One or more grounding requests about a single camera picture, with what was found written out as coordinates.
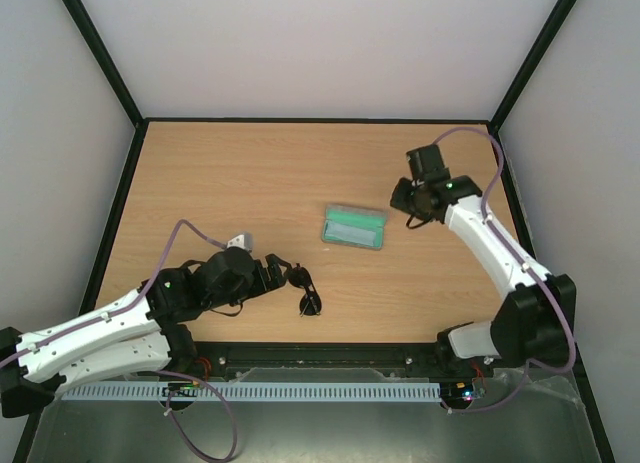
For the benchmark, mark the dark round sunglasses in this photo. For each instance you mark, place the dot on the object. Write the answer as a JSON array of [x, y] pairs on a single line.
[[310, 303]]

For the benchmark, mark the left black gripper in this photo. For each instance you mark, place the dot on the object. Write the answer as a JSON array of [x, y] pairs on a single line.
[[260, 283]]

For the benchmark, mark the grey metal panel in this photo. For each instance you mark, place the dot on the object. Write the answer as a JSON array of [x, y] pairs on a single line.
[[546, 422]]

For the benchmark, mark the grey glasses case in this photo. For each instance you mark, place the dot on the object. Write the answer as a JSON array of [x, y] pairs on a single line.
[[354, 226]]

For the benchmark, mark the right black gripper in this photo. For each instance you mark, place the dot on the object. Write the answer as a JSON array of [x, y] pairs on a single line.
[[401, 195]]

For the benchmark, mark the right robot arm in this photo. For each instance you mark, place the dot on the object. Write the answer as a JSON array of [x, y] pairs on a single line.
[[531, 323]]

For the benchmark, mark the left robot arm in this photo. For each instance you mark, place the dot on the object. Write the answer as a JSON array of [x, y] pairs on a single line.
[[143, 331]]

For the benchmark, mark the blue slotted cable duct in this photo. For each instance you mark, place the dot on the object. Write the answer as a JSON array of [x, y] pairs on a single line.
[[257, 392]]

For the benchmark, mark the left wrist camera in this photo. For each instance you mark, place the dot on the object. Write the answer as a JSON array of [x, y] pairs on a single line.
[[243, 241]]

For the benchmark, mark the blue cleaning cloth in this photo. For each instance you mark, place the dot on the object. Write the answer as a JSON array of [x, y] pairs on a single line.
[[348, 234]]

